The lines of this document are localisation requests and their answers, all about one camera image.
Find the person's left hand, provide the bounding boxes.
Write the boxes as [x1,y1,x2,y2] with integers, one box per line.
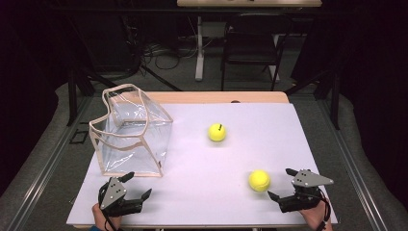
[91,203,123,231]

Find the dark curtain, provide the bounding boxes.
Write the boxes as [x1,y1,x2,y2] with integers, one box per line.
[320,0,408,203]
[0,0,68,196]

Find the white table sheet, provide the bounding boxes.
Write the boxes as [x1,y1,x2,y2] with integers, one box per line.
[65,102,339,226]

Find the clear bag with beige trim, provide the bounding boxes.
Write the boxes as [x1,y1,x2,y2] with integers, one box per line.
[89,83,174,178]

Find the white-legged background desk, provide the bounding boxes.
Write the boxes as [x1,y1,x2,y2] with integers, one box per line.
[176,0,323,82]

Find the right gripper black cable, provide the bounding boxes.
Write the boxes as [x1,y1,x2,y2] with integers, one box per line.
[316,195,332,231]

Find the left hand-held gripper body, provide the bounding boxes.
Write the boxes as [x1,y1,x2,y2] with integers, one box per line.
[97,176,144,218]

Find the plain yellow tennis ball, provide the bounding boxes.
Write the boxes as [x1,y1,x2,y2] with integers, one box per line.
[248,169,271,193]

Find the aluminium floor rail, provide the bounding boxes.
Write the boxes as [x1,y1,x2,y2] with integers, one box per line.
[6,95,94,231]
[317,95,389,231]

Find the bundle of floor cables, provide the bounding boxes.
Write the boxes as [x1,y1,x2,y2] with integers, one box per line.
[140,35,200,71]

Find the black folding chair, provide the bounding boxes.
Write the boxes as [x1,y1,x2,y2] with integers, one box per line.
[220,13,293,91]

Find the person's right hand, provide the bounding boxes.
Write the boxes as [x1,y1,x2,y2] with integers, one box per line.
[299,197,333,231]

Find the yellow tennis ball black mark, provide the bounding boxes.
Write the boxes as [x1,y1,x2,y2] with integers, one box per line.
[207,122,227,142]

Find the black metal stand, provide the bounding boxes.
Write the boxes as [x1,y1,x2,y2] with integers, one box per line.
[65,64,97,127]
[283,68,341,131]

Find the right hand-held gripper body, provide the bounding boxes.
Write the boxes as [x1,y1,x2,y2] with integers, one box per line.
[278,168,335,214]

